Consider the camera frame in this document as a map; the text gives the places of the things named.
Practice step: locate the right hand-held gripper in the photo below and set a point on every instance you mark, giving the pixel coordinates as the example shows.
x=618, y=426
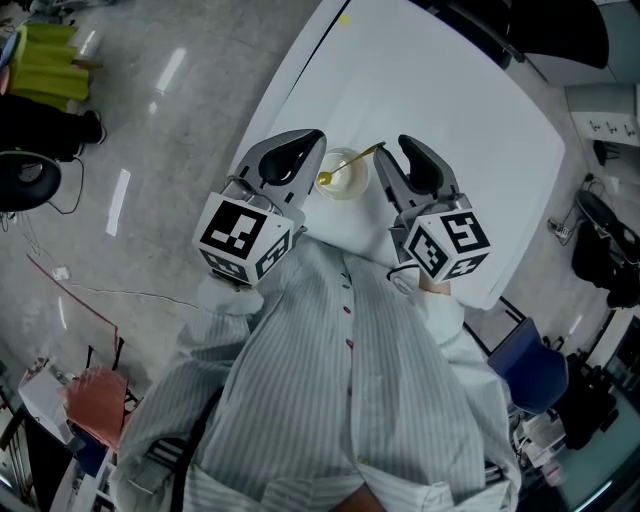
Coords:
x=450, y=240

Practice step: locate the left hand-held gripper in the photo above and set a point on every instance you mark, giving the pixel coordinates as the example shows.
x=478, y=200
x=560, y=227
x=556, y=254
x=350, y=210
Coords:
x=230, y=230

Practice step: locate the small golden spoon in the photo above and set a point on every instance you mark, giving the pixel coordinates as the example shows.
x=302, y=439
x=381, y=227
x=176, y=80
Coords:
x=325, y=178

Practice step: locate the small white bowl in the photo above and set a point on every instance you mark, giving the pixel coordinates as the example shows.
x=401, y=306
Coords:
x=350, y=187

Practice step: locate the person's left forearm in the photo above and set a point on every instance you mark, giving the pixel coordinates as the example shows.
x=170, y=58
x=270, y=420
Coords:
x=225, y=300

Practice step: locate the person's right forearm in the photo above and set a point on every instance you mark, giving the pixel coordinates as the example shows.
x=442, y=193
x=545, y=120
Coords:
x=435, y=287

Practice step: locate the yellow sticker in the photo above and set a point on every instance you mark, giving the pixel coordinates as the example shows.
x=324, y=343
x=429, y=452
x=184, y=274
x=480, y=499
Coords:
x=345, y=19

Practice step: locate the power strip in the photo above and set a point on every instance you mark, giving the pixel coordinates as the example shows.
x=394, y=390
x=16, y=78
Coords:
x=562, y=231

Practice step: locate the black router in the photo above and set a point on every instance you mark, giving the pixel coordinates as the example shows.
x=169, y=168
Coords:
x=605, y=152

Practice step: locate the operator in white shirt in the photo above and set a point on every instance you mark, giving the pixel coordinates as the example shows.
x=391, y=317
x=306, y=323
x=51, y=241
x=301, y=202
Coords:
x=300, y=375

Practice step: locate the black bag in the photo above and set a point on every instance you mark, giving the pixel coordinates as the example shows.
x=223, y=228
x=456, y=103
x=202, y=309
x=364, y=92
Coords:
x=600, y=250

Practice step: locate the white cabinet with hooks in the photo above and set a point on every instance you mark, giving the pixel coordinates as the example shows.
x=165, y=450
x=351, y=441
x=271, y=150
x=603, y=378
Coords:
x=600, y=105

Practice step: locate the black chair with backrest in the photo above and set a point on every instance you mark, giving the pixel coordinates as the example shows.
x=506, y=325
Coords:
x=560, y=30

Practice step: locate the blue chair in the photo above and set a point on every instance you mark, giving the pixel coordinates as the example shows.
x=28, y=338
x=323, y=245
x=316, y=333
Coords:
x=530, y=370

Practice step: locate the red floor tape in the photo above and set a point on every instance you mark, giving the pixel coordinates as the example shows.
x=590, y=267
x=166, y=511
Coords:
x=75, y=296

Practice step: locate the white power adapter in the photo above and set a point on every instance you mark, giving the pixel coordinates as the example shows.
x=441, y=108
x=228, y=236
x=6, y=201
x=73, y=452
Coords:
x=61, y=273

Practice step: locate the black round stool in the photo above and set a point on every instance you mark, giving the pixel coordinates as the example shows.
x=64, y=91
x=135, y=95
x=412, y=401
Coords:
x=30, y=185

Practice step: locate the salmon pleated cloth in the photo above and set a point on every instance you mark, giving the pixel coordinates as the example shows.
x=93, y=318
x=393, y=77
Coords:
x=95, y=405

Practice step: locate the person's head and neck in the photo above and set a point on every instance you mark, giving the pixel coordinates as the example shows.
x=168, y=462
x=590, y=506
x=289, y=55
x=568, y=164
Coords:
x=360, y=502

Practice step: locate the white box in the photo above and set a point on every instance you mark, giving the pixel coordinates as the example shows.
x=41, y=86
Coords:
x=42, y=405

